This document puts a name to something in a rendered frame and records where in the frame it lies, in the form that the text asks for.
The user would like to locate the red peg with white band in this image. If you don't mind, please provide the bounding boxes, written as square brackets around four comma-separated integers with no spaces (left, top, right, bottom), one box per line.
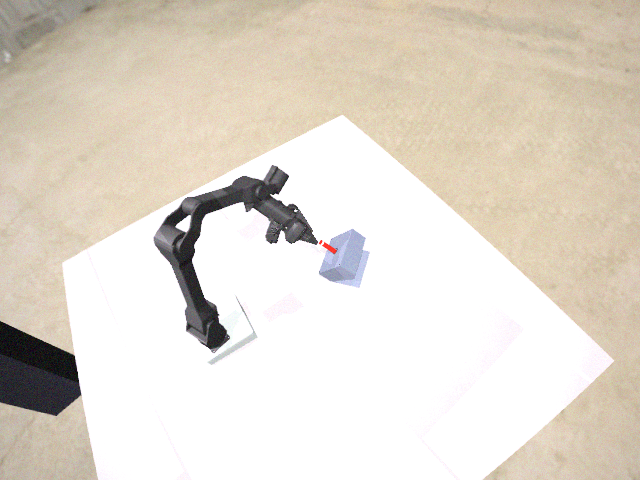
[319,240,337,253]

